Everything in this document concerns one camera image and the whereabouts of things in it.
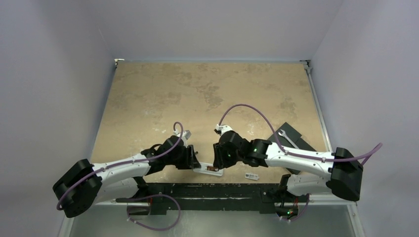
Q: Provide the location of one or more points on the white remote control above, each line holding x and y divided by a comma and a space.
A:
208, 169

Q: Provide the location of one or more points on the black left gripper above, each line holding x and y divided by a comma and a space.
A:
190, 161

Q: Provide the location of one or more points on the aluminium frame base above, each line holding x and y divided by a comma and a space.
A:
323, 216

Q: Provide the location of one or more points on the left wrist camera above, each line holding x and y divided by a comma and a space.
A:
184, 136

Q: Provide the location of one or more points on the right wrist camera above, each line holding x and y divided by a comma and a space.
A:
221, 129

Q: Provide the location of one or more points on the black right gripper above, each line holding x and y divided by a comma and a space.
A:
217, 156

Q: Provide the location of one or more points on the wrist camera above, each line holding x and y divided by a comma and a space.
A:
221, 129
184, 136

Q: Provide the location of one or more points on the silver open-end wrench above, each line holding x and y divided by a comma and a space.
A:
291, 142

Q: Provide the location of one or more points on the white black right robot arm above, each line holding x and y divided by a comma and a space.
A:
322, 172

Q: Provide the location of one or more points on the black foam block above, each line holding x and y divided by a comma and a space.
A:
294, 139

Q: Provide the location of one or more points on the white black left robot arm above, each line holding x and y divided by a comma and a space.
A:
85, 183

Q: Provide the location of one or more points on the white battery cover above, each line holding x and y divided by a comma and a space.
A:
252, 176

